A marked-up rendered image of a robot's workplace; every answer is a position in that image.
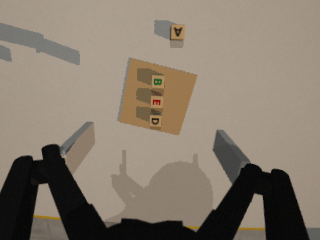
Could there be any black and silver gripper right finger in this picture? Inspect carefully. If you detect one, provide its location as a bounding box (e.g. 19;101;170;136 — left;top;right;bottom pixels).
191;130;310;240

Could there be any brown square mat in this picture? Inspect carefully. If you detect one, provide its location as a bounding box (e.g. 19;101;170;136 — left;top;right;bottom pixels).
119;59;197;135

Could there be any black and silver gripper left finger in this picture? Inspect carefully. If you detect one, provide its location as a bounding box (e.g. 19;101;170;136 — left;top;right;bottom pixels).
0;122;117;240

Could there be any tan wooden letter block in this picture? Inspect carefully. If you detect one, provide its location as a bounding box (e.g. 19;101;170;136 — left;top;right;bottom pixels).
150;93;163;109
170;24;185;41
149;112;162;127
151;74;165;89

